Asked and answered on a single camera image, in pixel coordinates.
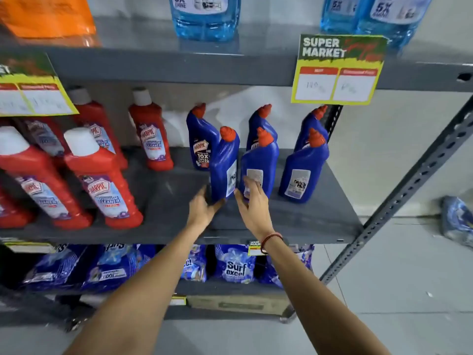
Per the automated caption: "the person's right hand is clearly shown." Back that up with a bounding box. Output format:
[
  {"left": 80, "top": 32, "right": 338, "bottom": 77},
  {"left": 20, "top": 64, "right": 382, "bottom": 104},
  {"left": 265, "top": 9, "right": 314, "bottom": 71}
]
[{"left": 234, "top": 176, "right": 275, "bottom": 241}]

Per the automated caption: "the person's left hand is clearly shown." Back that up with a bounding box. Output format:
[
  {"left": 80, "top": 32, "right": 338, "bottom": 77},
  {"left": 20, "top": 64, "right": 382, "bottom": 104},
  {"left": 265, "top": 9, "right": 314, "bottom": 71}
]
[{"left": 186, "top": 185, "right": 226, "bottom": 230}]

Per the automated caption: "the blue toilet cleaner bottle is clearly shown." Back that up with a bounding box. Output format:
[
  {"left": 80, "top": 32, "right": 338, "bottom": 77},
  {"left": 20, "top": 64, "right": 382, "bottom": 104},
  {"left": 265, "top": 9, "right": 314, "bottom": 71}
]
[
  {"left": 209, "top": 126, "right": 241, "bottom": 204},
  {"left": 239, "top": 127, "right": 280, "bottom": 201}
]

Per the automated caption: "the person's right forearm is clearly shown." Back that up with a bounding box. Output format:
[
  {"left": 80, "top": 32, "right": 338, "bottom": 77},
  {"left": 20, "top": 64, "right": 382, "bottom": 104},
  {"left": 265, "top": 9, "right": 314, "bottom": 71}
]
[{"left": 260, "top": 234, "right": 391, "bottom": 355}]

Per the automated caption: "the person's left forearm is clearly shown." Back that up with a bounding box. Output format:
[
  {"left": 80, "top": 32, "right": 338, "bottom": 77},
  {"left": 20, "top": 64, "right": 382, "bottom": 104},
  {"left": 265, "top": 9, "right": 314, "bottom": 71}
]
[{"left": 65, "top": 223, "right": 207, "bottom": 355}]

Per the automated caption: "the red thread wristband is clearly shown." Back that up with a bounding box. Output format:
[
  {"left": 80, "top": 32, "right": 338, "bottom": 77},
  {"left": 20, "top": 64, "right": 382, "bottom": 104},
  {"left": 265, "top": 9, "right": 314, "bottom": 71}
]
[{"left": 260, "top": 233, "right": 284, "bottom": 255}]

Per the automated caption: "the grey metal shelf rack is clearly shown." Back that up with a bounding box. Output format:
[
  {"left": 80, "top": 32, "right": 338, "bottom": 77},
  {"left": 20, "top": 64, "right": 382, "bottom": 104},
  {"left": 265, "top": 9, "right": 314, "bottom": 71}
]
[{"left": 0, "top": 16, "right": 473, "bottom": 334}]

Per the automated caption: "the row of blue detergent packets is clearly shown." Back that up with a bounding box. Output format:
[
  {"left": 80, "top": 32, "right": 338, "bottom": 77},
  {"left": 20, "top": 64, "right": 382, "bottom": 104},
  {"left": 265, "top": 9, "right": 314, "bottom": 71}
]
[{"left": 22, "top": 243, "right": 315, "bottom": 292}]

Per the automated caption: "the group of blue bottles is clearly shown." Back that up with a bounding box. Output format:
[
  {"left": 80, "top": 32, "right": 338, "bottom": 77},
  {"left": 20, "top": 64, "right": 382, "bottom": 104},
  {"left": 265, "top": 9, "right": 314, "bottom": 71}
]
[{"left": 186, "top": 103, "right": 330, "bottom": 204}]

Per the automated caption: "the beige cardboard box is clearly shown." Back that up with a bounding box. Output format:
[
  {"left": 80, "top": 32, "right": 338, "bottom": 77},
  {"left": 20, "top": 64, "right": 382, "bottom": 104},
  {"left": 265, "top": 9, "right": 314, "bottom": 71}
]
[{"left": 186, "top": 294, "right": 290, "bottom": 316}]

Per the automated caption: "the group of red cleaner bottles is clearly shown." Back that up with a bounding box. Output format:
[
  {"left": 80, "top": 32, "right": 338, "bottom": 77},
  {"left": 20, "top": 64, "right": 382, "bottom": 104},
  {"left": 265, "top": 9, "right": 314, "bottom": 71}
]
[{"left": 0, "top": 86, "right": 174, "bottom": 230}]

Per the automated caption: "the yellow green price sign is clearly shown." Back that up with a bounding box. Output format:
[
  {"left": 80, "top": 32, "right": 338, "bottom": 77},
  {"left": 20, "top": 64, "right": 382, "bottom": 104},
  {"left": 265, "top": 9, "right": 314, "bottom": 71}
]
[
  {"left": 291, "top": 34, "right": 389, "bottom": 106},
  {"left": 0, "top": 52, "right": 80, "bottom": 117}
]

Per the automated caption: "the clear blue liquid bottle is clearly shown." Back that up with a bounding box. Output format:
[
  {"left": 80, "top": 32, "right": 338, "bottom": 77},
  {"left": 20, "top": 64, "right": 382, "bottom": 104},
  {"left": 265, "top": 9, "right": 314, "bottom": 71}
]
[
  {"left": 356, "top": 0, "right": 435, "bottom": 52},
  {"left": 320, "top": 0, "right": 374, "bottom": 34},
  {"left": 169, "top": 0, "right": 242, "bottom": 42}
]

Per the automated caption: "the blue plastic packet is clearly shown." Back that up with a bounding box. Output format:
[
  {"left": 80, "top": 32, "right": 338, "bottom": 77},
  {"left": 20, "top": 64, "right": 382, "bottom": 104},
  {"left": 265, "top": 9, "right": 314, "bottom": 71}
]
[{"left": 440, "top": 196, "right": 473, "bottom": 249}]

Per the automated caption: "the orange plastic packet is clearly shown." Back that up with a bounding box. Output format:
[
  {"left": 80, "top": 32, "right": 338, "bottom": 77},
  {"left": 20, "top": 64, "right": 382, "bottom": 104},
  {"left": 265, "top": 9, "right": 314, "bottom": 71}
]
[{"left": 0, "top": 0, "right": 97, "bottom": 39}]

